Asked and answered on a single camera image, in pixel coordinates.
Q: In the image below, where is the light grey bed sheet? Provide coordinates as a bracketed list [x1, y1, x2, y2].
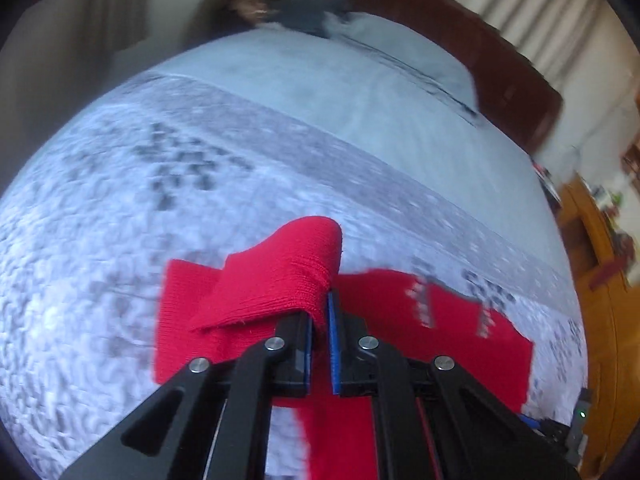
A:
[112, 27, 573, 273]

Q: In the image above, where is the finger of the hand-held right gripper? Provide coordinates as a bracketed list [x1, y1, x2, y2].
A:
[519, 414, 547, 436]

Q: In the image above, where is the wooden cabinet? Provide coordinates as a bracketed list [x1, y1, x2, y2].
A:
[556, 175, 640, 473]

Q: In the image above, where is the quilted leaf-pattern bedspread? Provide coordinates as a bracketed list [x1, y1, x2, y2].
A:
[0, 72, 587, 480]

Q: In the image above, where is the dark wooden headboard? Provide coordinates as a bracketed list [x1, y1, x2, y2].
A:
[327, 0, 565, 155]

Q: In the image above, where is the beige striped curtain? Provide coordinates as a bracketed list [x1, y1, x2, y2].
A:
[440, 0, 640, 131]

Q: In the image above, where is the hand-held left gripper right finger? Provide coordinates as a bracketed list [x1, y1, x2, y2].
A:
[326, 290, 581, 480]

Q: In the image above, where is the red knit sweater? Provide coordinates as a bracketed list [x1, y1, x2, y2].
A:
[150, 215, 533, 480]

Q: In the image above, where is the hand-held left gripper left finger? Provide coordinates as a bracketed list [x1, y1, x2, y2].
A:
[60, 310, 315, 480]

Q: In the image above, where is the dark blue cloth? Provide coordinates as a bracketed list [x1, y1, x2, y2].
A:
[269, 0, 352, 37]

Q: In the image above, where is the light grey pillow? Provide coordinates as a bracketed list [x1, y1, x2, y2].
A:
[342, 11, 482, 123]

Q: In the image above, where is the maroon cloth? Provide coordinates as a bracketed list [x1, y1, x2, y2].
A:
[589, 259, 628, 291]

